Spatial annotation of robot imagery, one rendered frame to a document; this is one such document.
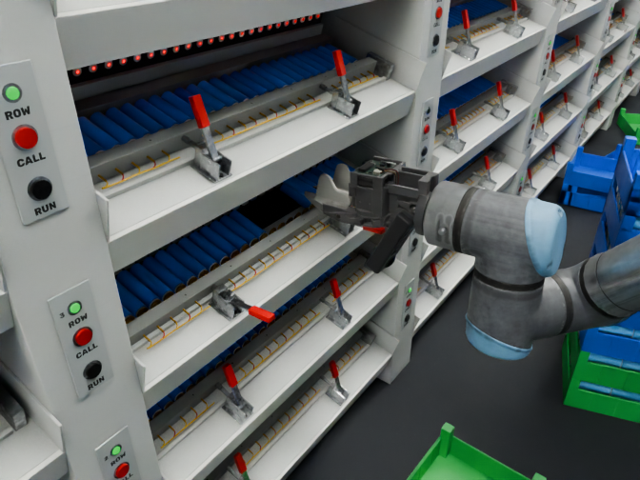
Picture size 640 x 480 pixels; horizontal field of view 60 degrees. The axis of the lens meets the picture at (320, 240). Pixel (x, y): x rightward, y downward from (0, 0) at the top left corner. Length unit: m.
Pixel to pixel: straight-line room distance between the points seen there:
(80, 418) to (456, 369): 0.97
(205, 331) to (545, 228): 0.43
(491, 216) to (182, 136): 0.38
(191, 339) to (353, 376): 0.56
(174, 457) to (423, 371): 0.71
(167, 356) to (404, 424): 0.69
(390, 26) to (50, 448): 0.77
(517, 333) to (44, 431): 0.56
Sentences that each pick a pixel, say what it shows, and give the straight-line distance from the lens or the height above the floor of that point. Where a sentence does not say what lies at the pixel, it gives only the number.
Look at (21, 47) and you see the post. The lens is 0.48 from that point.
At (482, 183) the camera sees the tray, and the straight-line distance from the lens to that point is 1.57.
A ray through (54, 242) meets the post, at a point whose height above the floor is 0.71.
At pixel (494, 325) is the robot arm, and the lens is 0.76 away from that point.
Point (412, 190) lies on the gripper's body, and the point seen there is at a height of 0.62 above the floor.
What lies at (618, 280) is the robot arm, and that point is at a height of 0.56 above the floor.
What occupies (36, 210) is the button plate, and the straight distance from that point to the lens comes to 0.50.
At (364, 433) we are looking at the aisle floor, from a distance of 1.24.
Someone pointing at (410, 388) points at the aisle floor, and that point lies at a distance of 1.34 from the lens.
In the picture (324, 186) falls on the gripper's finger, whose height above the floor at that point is 0.59.
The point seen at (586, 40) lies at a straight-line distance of 2.32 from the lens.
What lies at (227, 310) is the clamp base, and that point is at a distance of 0.74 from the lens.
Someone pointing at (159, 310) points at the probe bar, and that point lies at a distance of 0.71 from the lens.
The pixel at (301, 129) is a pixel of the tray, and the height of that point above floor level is 0.69.
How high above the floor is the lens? 0.95
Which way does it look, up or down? 31 degrees down
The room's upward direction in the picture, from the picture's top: straight up
